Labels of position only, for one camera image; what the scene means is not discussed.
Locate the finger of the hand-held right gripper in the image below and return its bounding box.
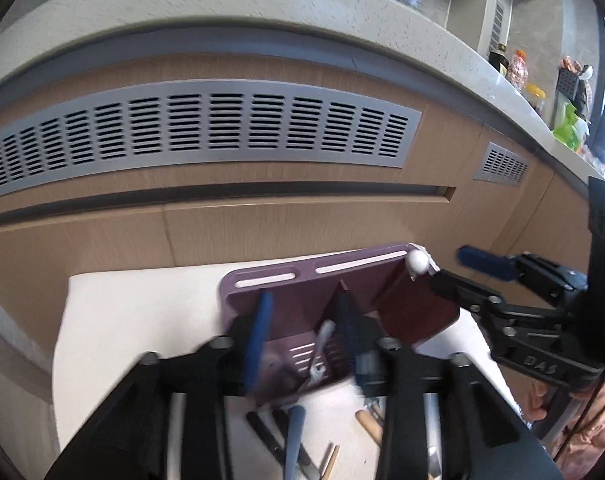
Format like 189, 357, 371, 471
456, 244, 589, 307
425, 269, 605, 391

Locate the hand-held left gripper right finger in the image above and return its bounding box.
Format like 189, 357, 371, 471
332, 292, 563, 480

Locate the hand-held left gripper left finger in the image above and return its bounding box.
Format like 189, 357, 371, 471
45, 291, 276, 480

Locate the purple plastic utensil holder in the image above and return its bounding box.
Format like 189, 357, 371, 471
218, 242, 460, 408

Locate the wooden handled utensil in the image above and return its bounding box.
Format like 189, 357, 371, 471
356, 407, 385, 446

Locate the small grey vent grille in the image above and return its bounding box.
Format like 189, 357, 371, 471
472, 141, 530, 187

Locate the wooden cabinet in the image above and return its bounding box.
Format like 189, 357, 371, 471
0, 50, 598, 376

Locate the white woven cloth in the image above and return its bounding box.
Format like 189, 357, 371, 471
52, 260, 528, 480

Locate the green plastic bag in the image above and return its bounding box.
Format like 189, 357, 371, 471
552, 102, 590, 151

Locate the yellow lid jar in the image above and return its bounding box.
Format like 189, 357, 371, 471
525, 83, 547, 116

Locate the black countertop utensil rack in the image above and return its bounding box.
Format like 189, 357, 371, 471
556, 57, 595, 121

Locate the orange cap plastic bottle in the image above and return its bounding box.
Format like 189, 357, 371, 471
507, 50, 529, 92

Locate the large grey vent grille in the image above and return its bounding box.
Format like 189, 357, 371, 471
0, 79, 423, 202

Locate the dark glass bottle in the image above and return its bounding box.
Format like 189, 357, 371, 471
488, 44, 510, 78

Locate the black handled utensil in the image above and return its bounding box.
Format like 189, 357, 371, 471
274, 409, 315, 480

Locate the black cable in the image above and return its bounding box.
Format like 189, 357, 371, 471
552, 380, 605, 466

